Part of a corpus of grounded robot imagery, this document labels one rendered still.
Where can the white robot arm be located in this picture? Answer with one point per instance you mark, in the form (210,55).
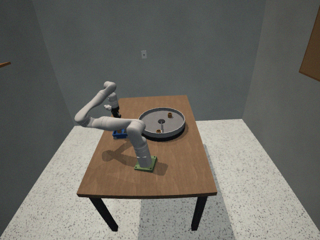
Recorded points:
(135,127)

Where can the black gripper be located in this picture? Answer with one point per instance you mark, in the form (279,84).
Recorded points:
(115,112)

